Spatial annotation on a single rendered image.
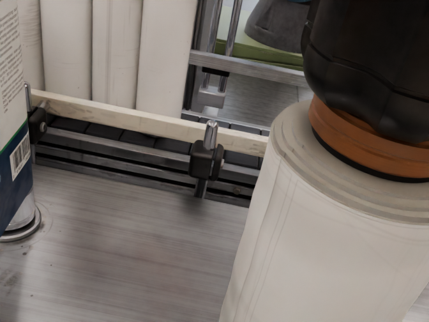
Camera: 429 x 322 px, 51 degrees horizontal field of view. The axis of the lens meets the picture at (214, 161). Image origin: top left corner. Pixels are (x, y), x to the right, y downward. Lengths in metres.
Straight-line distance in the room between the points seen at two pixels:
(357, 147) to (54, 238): 0.28
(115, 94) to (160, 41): 0.08
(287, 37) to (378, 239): 0.72
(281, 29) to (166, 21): 0.45
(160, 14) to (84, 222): 0.20
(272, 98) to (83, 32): 0.37
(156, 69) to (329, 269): 0.33
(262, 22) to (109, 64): 0.46
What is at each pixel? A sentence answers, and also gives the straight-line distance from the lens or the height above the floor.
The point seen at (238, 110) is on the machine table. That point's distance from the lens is 0.69.
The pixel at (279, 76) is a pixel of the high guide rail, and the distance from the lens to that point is 0.51.
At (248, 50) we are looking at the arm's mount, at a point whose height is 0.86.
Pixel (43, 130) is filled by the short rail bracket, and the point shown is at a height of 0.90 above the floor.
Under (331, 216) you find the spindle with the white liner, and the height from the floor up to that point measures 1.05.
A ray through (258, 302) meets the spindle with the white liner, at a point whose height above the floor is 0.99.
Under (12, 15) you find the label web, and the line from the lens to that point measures 0.30.
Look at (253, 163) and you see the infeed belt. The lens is 0.49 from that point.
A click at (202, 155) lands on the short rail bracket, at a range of 0.41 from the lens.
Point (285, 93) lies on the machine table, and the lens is 0.78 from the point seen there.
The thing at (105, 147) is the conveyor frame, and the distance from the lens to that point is 0.49.
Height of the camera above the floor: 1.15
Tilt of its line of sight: 35 degrees down
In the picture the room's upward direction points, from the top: 11 degrees clockwise
